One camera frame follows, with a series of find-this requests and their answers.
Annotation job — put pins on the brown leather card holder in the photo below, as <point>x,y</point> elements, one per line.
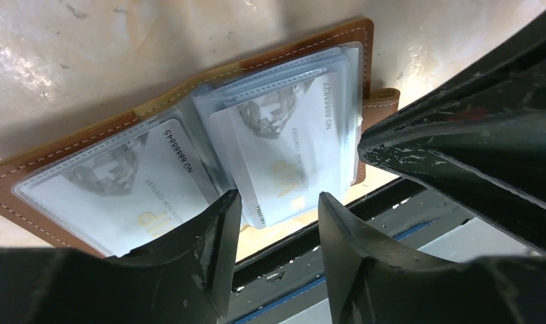
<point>346,50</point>

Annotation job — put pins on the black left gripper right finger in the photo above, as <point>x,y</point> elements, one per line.
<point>395,283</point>

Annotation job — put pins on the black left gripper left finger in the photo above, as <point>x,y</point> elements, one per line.
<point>184,276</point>

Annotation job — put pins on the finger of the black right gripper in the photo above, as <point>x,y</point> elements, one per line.
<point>480,138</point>

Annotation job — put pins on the silver VIP card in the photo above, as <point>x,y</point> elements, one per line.
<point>125,191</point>
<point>284,148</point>

